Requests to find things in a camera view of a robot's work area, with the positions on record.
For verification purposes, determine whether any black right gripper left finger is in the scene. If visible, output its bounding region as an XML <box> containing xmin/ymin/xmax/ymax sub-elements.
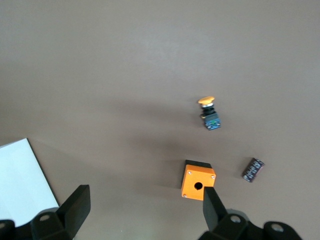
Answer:
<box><xmin>0</xmin><ymin>184</ymin><xmax>91</xmax><ymax>240</ymax></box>

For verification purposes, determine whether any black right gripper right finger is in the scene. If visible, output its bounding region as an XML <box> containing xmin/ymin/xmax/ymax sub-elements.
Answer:
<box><xmin>199</xmin><ymin>186</ymin><xmax>304</xmax><ymax>240</ymax></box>

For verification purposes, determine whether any white drawer cabinet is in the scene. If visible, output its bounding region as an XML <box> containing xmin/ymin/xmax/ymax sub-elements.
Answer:
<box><xmin>0</xmin><ymin>137</ymin><xmax>60</xmax><ymax>227</ymax></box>

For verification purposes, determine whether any yellow mushroom push button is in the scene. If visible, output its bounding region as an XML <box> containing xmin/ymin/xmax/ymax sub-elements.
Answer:
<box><xmin>197</xmin><ymin>96</ymin><xmax>223</xmax><ymax>132</ymax></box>

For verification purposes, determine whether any small black contact block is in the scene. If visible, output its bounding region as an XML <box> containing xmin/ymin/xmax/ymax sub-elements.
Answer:
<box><xmin>241</xmin><ymin>157</ymin><xmax>265</xmax><ymax>184</ymax></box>

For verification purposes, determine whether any orange button enclosure box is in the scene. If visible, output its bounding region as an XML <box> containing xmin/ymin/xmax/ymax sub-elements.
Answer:
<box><xmin>180</xmin><ymin>159</ymin><xmax>217</xmax><ymax>201</ymax></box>

